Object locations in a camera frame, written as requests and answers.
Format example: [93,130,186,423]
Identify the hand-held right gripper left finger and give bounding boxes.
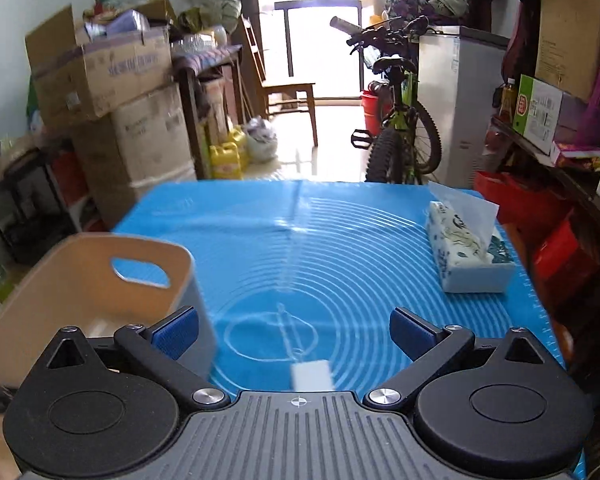
[45,305,231,409]

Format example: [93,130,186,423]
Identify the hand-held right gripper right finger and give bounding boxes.
[362,306,568,408]

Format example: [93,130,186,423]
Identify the white charger adapter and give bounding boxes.
[290,359,337,392]

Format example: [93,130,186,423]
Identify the beige plastic storage basket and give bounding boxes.
[0,232,218,480]

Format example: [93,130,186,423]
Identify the blue silicone mat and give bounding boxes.
[112,179,587,480]

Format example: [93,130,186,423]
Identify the white patterned tissue box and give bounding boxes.
[426,181,517,294]

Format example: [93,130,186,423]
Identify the red paper bags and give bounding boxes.
[475,170,600,311]

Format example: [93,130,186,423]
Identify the yellow plastic jug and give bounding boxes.
[227,127,252,171]
[209,142,244,181]

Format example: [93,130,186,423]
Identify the black metal shelf rack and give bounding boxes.
[0,147,101,267]

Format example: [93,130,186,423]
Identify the large pale cardboard box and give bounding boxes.
[72,82,198,201]

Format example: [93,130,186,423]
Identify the green and black bicycle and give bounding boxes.
[330,15,443,186]

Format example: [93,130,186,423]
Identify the white floor bag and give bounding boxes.
[245,116,280,163]

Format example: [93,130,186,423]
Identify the dark wooden shelf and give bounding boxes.
[490,115,600,261]

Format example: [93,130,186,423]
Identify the red bucket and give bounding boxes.
[360,90,396,137]

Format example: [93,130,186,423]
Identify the white chest freezer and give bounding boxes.
[417,25,511,192]

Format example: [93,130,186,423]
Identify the colourful flat box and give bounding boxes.
[550,140,600,172]

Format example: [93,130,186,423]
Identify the brown sauce bottle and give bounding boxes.
[500,77,519,124]

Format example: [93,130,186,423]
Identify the green and white carton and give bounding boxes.
[512,74,566,156]

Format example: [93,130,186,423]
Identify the wooden side table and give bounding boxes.
[172,42,246,181]

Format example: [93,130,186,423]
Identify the wooden chair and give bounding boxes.
[240,15,320,148]

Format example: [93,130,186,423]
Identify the open brown cardboard box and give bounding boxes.
[25,0,177,128]

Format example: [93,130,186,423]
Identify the pink plastic basket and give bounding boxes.
[577,62,600,151]

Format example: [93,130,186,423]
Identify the tall brown cardboard box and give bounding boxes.
[535,0,600,103]

